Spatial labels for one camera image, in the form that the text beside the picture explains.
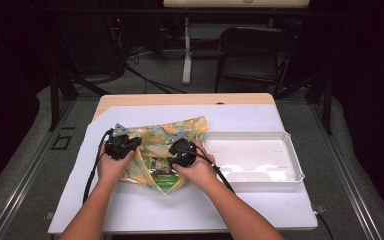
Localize person's right hand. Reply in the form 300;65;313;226
171;139;220;190

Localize green snack packet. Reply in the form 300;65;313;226
146;156;181;190

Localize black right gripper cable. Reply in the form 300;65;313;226
179;145;236;195

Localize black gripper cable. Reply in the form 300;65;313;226
82;128;114;205
179;145;236;195

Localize black cable at table corner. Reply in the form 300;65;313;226
314;210;335;240

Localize black folding chair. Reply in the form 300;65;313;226
214;25;298;96

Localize white desk top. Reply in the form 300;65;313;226
162;0;311;8

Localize black floor cables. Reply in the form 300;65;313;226
124;46;188;95

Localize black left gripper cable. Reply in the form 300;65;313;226
82;128;114;205

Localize white desk leg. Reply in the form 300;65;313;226
182;17;193;85

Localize white table mat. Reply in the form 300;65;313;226
47;104;318;234

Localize aluminium floor rail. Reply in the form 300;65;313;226
0;99;78;240
308;99;384;240

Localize person's left hand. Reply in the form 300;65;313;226
96;141;136;188

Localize orange slice print cloth bag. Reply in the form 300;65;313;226
119;115;208;195

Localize white plastic tray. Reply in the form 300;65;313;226
204;130;305;186

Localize black metal stand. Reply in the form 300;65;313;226
48;66;112;132
274;71;334;136

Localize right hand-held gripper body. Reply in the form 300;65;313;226
164;130;198;168

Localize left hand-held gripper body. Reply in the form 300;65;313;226
105;123;134;161

